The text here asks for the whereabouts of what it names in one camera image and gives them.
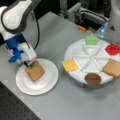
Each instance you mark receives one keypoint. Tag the white divided serving tray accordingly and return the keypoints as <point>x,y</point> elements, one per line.
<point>90,59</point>

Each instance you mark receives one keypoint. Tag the brown meat patty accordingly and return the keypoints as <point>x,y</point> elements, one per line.
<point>93,79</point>

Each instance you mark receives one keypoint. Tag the toasted bread slice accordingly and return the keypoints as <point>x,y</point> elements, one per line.
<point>35,71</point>
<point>112,68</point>

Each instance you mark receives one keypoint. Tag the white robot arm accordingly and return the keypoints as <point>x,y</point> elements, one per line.
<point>13,21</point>

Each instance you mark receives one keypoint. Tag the green lettuce leaf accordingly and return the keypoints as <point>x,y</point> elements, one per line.
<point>91,40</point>

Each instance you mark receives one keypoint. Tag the small orange block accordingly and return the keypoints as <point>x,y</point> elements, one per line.
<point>81,28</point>

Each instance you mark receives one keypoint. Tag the yellow cheese slice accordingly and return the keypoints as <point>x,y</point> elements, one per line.
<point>70,65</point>

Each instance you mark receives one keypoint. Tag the red tomato slice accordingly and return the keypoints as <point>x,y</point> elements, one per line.
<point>112,49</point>

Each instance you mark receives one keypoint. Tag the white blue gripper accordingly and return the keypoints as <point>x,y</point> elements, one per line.
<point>20,50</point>

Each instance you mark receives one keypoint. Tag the white round plate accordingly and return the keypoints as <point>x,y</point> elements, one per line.
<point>45,83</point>

